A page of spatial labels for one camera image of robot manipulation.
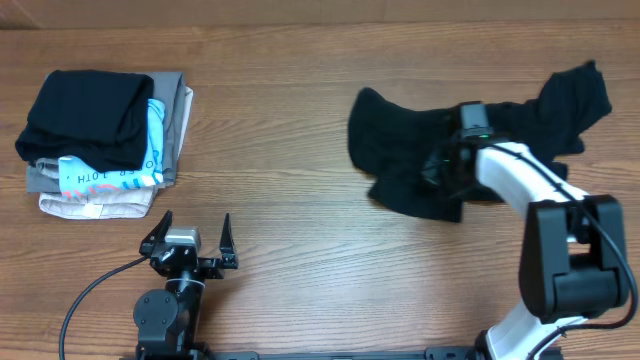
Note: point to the folded black garment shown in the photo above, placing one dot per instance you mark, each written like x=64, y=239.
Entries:
x=97, y=116

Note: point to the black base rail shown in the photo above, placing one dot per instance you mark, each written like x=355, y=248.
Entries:
x=431, y=353

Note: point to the folded light blue printed shirt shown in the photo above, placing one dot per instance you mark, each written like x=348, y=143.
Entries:
x=77, y=179

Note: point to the black t-shirt with logo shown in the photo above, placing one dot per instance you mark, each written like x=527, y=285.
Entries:
x=405, y=149

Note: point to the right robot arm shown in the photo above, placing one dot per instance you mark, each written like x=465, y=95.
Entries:
x=573, y=273

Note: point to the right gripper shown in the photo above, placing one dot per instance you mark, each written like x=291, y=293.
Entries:
x=428, y=175

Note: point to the folded beige garment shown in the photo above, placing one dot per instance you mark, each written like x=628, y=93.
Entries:
x=110, y=205

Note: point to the folded gray garment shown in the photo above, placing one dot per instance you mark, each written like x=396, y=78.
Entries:
x=169, y=88

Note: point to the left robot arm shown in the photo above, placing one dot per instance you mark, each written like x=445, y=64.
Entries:
x=167, y=319

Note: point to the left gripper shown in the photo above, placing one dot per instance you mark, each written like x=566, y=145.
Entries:
x=214, y=266

